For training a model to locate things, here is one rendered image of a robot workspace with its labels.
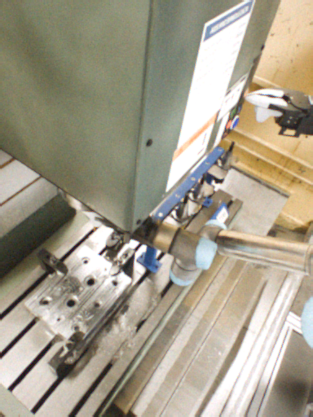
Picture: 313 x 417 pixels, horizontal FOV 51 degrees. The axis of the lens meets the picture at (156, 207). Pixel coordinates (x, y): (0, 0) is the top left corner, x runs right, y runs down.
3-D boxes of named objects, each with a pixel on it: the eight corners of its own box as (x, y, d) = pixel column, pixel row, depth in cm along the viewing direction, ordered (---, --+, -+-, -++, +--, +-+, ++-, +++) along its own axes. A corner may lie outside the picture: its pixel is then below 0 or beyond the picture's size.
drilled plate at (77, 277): (131, 285, 122) (132, 279, 118) (77, 351, 105) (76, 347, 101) (85, 252, 128) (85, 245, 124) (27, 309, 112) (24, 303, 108)
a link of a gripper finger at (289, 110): (267, 112, 73) (306, 118, 73) (270, 107, 72) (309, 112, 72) (265, 101, 76) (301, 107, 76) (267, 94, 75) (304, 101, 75)
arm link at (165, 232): (169, 243, 78) (181, 219, 84) (152, 235, 79) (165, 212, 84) (165, 258, 84) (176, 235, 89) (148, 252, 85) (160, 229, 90)
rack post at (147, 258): (162, 265, 133) (174, 222, 110) (155, 274, 130) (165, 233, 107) (143, 252, 136) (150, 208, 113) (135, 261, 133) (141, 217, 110)
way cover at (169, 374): (264, 276, 168) (276, 261, 155) (169, 456, 117) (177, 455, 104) (213, 245, 176) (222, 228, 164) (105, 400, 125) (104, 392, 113)
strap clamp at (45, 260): (72, 280, 124) (68, 261, 112) (65, 287, 122) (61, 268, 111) (47, 261, 128) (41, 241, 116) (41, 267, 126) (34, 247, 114)
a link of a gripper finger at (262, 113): (240, 121, 77) (277, 127, 77) (248, 99, 72) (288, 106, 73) (239, 114, 79) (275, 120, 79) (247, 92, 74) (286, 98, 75)
